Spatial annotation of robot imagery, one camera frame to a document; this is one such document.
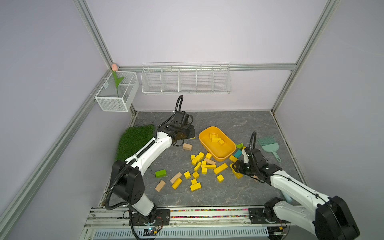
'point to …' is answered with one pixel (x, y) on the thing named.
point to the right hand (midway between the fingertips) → (234, 165)
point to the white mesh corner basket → (107, 96)
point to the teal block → (238, 153)
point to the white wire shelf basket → (186, 78)
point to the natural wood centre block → (209, 162)
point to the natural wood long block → (177, 175)
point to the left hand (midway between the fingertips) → (194, 133)
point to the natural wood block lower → (160, 186)
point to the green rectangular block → (161, 173)
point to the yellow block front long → (177, 183)
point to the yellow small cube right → (220, 178)
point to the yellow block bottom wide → (196, 187)
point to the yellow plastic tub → (218, 144)
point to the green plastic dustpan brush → (269, 144)
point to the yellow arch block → (212, 135)
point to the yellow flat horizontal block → (209, 166)
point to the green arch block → (240, 145)
